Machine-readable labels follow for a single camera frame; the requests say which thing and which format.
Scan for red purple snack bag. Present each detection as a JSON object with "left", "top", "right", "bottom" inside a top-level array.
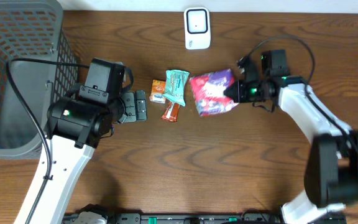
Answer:
[{"left": 190, "top": 69, "right": 238, "bottom": 116}]

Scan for orange tissue pack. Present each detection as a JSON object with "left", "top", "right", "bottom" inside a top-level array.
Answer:
[{"left": 149, "top": 80, "right": 166, "bottom": 104}]

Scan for orange chocolate bar wrapper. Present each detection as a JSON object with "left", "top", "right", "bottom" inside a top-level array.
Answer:
[{"left": 161, "top": 101, "right": 180, "bottom": 123}]

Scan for teal snack packet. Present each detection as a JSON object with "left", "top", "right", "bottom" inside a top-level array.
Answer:
[{"left": 163, "top": 70, "right": 190, "bottom": 106}]

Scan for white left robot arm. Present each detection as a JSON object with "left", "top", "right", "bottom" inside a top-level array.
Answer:
[{"left": 15, "top": 90, "right": 147, "bottom": 223}]

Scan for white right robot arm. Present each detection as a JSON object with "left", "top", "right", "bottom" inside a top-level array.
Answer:
[{"left": 224, "top": 76, "right": 358, "bottom": 223}]

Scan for white barcode scanner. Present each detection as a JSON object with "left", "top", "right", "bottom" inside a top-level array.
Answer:
[{"left": 183, "top": 7, "right": 211, "bottom": 50}]

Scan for grey plastic mesh basket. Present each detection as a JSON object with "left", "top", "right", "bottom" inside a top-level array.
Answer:
[{"left": 0, "top": 0, "right": 78, "bottom": 159}]

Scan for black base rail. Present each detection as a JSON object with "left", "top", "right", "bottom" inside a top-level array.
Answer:
[{"left": 62, "top": 203, "right": 347, "bottom": 224}]

